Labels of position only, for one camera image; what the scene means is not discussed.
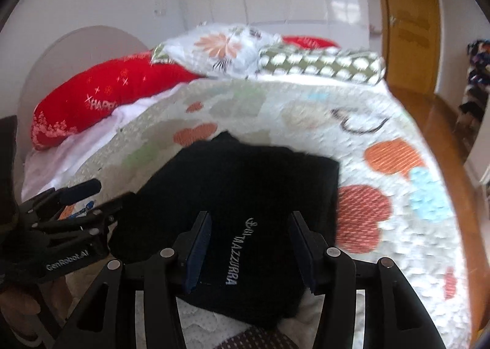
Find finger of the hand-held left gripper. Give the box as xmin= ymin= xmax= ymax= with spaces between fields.
xmin=34 ymin=192 xmax=137 ymax=237
xmin=21 ymin=178 xmax=103 ymax=221

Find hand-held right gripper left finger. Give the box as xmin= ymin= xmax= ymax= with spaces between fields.
xmin=54 ymin=212 xmax=212 ymax=349

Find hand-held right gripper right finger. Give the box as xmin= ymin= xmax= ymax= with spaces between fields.
xmin=289 ymin=212 xmax=437 ymax=349

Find black pants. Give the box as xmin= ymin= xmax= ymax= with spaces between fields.
xmin=109 ymin=131 xmax=341 ymax=330

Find person's left hand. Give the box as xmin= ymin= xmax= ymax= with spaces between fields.
xmin=0 ymin=280 xmax=71 ymax=336

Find white bed sheet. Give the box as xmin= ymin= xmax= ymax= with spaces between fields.
xmin=21 ymin=92 xmax=180 ymax=200

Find dark dotted cloth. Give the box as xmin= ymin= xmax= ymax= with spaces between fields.
xmin=216 ymin=325 xmax=303 ymax=349

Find large red pillow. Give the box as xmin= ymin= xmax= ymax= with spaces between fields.
xmin=31 ymin=51 xmax=202 ymax=151

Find patchwork print quilt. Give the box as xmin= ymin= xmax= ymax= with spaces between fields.
xmin=65 ymin=77 xmax=473 ymax=349

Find grey rounded headboard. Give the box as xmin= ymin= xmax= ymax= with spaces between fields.
xmin=17 ymin=25 xmax=150 ymax=151

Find white floral pillow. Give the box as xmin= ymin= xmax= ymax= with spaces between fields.
xmin=151 ymin=24 xmax=284 ymax=80

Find green white patterned pillow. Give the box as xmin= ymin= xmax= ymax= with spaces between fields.
xmin=256 ymin=47 xmax=386 ymax=86

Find small red pillow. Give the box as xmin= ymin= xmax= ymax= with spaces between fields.
xmin=281 ymin=35 xmax=339 ymax=50

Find wooden door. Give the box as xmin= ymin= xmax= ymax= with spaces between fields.
xmin=371 ymin=0 xmax=447 ymax=95

